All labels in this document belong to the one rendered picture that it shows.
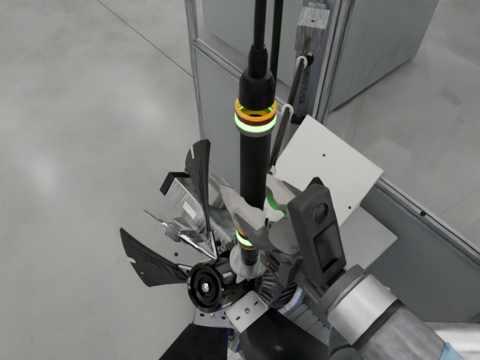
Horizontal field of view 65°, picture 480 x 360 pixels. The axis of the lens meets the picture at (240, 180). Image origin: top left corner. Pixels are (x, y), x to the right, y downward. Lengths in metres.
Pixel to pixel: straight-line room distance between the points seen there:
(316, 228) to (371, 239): 1.06
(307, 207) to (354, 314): 0.13
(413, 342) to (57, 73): 3.63
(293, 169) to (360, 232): 0.49
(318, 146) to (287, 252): 0.62
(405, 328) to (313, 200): 0.16
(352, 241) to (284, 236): 0.98
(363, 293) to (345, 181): 0.60
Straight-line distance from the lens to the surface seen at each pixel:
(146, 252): 1.09
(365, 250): 1.44
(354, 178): 1.01
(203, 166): 0.92
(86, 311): 2.35
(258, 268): 0.68
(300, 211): 0.39
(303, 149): 1.07
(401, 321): 0.46
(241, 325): 0.94
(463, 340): 0.61
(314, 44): 1.03
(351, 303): 0.45
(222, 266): 0.92
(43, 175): 2.99
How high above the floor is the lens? 2.08
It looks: 52 degrees down
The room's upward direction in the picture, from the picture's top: straight up
